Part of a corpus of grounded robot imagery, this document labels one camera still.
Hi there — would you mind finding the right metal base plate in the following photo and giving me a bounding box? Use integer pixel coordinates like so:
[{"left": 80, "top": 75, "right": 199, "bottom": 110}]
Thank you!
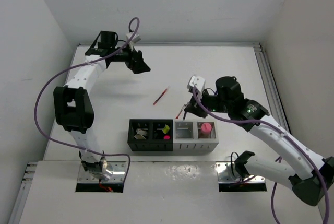
[{"left": 216, "top": 161, "right": 266, "bottom": 185}]

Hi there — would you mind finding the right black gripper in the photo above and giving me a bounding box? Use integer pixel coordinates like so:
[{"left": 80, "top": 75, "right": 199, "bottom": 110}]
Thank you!
[{"left": 183, "top": 87, "right": 230, "bottom": 119}]

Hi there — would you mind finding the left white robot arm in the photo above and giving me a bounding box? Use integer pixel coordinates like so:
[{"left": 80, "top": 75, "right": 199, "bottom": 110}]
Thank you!
[{"left": 53, "top": 31, "right": 150, "bottom": 181}]

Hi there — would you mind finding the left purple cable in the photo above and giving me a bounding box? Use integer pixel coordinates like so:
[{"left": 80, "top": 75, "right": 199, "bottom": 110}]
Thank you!
[{"left": 33, "top": 17, "right": 141, "bottom": 183}]

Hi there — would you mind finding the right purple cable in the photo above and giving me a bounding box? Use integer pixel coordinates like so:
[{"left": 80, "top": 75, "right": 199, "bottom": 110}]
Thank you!
[{"left": 192, "top": 87, "right": 330, "bottom": 224}]

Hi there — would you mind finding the black two-slot container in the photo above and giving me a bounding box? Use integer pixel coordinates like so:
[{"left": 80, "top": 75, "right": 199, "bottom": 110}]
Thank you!
[{"left": 127, "top": 119, "right": 174, "bottom": 152}]

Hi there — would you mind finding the small red gel pen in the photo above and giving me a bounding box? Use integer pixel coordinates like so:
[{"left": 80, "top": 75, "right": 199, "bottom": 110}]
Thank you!
[{"left": 175, "top": 104, "right": 186, "bottom": 119}]

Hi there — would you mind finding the purple cable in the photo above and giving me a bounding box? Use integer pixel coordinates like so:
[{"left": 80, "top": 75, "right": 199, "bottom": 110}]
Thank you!
[
  {"left": 33, "top": 17, "right": 141, "bottom": 183},
  {"left": 192, "top": 87, "right": 330, "bottom": 224}
]

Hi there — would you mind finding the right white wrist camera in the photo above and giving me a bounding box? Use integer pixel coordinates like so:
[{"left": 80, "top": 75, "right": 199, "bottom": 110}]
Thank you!
[{"left": 187, "top": 75, "right": 206, "bottom": 93}]

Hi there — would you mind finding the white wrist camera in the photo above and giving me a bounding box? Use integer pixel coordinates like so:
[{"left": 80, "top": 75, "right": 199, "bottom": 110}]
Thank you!
[
  {"left": 126, "top": 31, "right": 141, "bottom": 44},
  {"left": 187, "top": 75, "right": 206, "bottom": 93}
]

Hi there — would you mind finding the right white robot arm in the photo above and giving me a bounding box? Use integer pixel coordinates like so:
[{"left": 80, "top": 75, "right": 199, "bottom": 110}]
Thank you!
[{"left": 184, "top": 76, "right": 333, "bottom": 206}]

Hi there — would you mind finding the grey two-slot container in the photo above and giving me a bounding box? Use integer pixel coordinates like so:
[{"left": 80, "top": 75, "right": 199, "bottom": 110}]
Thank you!
[{"left": 173, "top": 120, "right": 219, "bottom": 152}]

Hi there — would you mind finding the yellow black highlighter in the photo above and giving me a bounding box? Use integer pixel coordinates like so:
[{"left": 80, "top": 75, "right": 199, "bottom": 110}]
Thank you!
[{"left": 162, "top": 125, "right": 170, "bottom": 134}]

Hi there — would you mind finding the red refill pen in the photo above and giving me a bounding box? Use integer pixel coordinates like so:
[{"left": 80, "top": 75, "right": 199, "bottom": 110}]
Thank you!
[{"left": 153, "top": 86, "right": 170, "bottom": 105}]

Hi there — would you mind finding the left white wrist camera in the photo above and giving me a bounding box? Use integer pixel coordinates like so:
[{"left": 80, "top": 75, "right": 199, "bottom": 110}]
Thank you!
[{"left": 126, "top": 31, "right": 141, "bottom": 44}]

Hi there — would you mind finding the metal base plate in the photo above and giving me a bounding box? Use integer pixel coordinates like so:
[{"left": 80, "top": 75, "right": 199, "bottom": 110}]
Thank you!
[
  {"left": 77, "top": 161, "right": 126, "bottom": 184},
  {"left": 216, "top": 161, "right": 266, "bottom": 185}
]

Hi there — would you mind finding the pink tape roll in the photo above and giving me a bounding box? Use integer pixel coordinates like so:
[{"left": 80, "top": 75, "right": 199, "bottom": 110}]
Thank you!
[{"left": 199, "top": 122, "right": 212, "bottom": 138}]

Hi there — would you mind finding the white staple box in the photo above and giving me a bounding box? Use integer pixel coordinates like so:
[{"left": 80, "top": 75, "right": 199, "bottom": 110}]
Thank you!
[{"left": 136, "top": 128, "right": 148, "bottom": 136}]

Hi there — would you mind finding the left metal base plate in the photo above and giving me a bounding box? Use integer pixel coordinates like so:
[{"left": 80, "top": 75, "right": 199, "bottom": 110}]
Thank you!
[{"left": 77, "top": 161, "right": 126, "bottom": 184}]

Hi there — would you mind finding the pink staple box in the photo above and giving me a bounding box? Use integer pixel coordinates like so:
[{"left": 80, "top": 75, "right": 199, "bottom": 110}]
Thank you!
[{"left": 134, "top": 134, "right": 147, "bottom": 140}]

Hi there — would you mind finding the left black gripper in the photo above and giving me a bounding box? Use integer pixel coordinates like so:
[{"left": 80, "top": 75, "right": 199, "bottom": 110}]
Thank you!
[{"left": 110, "top": 40, "right": 150, "bottom": 74}]

